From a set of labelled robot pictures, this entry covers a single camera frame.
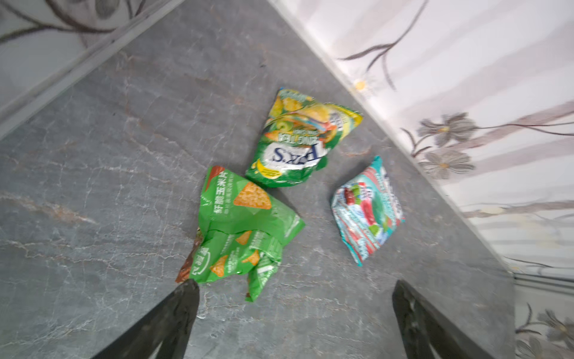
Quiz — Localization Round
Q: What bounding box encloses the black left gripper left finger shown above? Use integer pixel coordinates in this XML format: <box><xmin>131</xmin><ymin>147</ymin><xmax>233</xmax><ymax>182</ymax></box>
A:
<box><xmin>94</xmin><ymin>280</ymin><xmax>200</xmax><ymax>358</ymax></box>

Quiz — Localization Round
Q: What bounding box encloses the green yellow Fox's candy bag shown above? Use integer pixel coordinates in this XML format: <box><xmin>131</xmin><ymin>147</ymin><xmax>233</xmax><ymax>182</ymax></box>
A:
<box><xmin>245</xmin><ymin>88</ymin><xmax>363</xmax><ymax>188</ymax></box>

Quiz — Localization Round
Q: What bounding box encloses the teal Fox's candy bag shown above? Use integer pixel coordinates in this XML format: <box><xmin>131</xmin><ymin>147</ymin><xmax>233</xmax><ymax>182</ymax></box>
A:
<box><xmin>331</xmin><ymin>156</ymin><xmax>405</xmax><ymax>267</ymax></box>

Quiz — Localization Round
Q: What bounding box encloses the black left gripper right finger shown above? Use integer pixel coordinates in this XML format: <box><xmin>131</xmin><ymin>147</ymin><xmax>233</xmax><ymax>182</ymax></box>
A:
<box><xmin>393</xmin><ymin>280</ymin><xmax>492</xmax><ymax>359</ymax></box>

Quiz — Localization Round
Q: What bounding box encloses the green corn chips bag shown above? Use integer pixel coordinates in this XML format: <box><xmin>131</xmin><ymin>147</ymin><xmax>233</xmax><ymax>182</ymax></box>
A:
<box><xmin>176</xmin><ymin>165</ymin><xmax>305</xmax><ymax>302</ymax></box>

